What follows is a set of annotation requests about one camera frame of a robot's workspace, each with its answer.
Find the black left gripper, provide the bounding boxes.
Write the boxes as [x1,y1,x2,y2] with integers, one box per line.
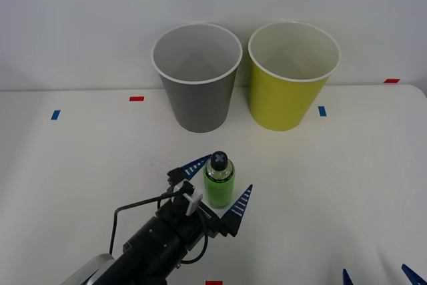
[155,154,254,252]

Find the green bottle with black cap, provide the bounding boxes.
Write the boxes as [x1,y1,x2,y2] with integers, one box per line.
[203,150,236,210]

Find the grey plastic waste bin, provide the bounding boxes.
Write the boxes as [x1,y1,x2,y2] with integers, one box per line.
[150,23,244,134]

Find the yellow-green plastic waste bin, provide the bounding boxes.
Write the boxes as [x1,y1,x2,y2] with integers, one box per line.
[247,21,342,132]

